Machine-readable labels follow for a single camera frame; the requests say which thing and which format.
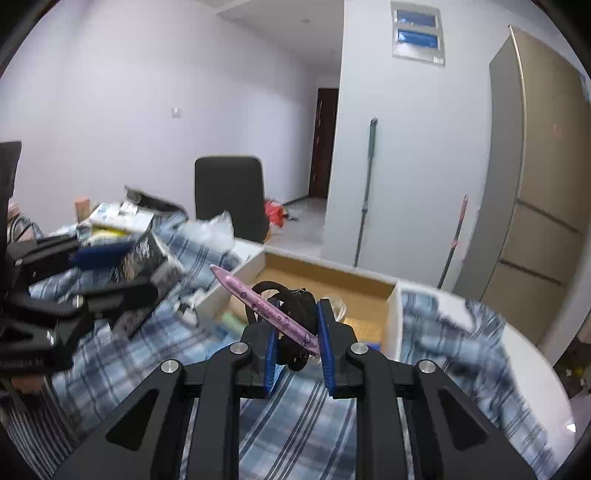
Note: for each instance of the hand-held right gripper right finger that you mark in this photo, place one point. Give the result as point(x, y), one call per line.
point(327, 364)

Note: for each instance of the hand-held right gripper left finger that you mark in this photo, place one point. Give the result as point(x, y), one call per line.
point(270, 364)

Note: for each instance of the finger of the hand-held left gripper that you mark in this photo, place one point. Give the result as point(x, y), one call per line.
point(134, 295)
point(101, 256)

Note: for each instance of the black packet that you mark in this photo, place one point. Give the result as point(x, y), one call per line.
point(143, 251)

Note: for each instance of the pink pen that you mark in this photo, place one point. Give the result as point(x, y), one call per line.
point(258, 302)

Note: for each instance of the cardboard box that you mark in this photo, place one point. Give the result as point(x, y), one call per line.
point(323, 277)

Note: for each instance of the yellow sticky notes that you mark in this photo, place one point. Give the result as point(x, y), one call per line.
point(104, 234)

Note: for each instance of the white wet wipes pack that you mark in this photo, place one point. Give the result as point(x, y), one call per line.
point(115, 213)

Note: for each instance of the pink lid bottle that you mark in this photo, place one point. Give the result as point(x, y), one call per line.
point(82, 207)

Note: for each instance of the small white device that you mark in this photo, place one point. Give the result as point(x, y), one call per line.
point(189, 316)

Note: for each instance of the clear plastic bag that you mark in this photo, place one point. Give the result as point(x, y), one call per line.
point(207, 230)

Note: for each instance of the black chair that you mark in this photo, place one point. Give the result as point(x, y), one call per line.
point(9, 184)

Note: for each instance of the dark grey chair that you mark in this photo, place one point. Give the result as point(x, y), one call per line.
point(231, 194)

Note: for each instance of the red bag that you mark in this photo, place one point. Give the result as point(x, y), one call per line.
point(274, 213)

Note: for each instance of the dark brown door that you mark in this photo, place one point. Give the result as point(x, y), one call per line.
point(323, 138)

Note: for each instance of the gold refrigerator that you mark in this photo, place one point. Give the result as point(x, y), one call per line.
point(540, 184)

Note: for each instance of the wall electrical panel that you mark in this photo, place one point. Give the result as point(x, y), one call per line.
point(415, 54)

